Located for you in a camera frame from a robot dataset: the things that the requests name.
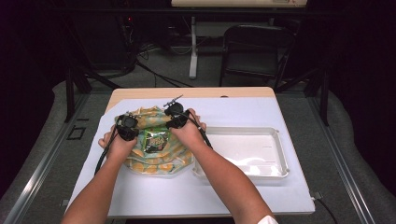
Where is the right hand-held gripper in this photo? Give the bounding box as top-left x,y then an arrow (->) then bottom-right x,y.
163,94 -> 191,131

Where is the metal floor rail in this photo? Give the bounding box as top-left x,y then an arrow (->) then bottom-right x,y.
305,95 -> 376,224
2,92 -> 92,224

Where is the black chair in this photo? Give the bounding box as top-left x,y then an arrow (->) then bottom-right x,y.
219,24 -> 297,91

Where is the black cable with grey plug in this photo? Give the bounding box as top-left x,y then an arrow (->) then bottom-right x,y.
311,191 -> 339,224

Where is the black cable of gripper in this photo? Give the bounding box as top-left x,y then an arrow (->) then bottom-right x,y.
173,109 -> 214,150
93,126 -> 120,176

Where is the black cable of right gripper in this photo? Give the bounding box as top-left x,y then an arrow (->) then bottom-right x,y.
173,109 -> 214,150

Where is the white plastic tray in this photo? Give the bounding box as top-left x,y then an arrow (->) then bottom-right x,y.
191,125 -> 290,181

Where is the black metal stand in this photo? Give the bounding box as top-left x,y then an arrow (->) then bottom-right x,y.
275,61 -> 332,127
63,15 -> 123,123

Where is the white table mat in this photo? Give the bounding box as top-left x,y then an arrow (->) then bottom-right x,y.
64,97 -> 316,219

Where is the person's right hand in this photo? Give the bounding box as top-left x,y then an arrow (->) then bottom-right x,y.
169,107 -> 207,151

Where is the person's left hand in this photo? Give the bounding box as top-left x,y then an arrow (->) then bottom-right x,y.
98,124 -> 138,163

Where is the orange print cloth bag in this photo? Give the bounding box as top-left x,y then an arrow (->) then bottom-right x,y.
114,105 -> 196,175

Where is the white desk leg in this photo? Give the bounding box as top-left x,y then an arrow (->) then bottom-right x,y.
188,16 -> 200,80

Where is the black floor cable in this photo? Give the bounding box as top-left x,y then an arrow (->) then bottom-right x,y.
135,60 -> 194,89

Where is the white sleeve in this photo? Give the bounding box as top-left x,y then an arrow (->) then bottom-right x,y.
256,215 -> 280,224

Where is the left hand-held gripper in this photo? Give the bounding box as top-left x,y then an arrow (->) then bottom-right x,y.
115,111 -> 140,142

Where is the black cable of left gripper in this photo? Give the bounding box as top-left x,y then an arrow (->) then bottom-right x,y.
93,126 -> 120,176

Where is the dark computer tower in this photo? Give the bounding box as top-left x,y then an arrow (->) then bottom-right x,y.
74,12 -> 138,72

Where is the green seaweed snack packet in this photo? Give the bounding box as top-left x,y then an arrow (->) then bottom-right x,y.
143,127 -> 172,154

